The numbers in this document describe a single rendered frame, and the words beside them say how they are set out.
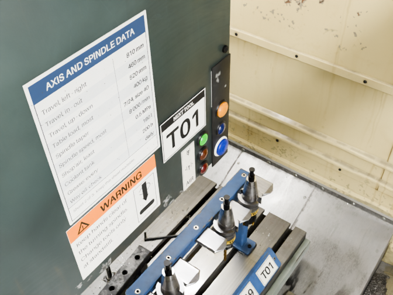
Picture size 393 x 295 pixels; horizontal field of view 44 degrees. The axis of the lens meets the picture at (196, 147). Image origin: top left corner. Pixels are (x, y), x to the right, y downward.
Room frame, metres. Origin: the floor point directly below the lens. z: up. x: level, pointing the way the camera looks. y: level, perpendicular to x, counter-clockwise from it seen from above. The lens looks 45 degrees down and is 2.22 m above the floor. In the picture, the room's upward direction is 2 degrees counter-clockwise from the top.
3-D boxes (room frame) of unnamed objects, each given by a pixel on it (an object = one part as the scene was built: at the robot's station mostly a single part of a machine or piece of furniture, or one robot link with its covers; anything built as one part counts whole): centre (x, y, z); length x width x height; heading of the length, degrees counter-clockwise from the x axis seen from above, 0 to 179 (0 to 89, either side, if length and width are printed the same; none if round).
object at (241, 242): (0.90, -0.13, 1.05); 0.10 x 0.05 x 0.30; 52
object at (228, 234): (0.74, -0.07, 1.21); 0.06 x 0.06 x 0.03
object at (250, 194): (0.82, -0.14, 1.26); 0.04 x 0.04 x 0.07
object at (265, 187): (0.86, -0.17, 1.21); 0.07 x 0.05 x 0.01; 52
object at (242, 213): (0.78, -0.10, 1.21); 0.07 x 0.05 x 0.01; 52
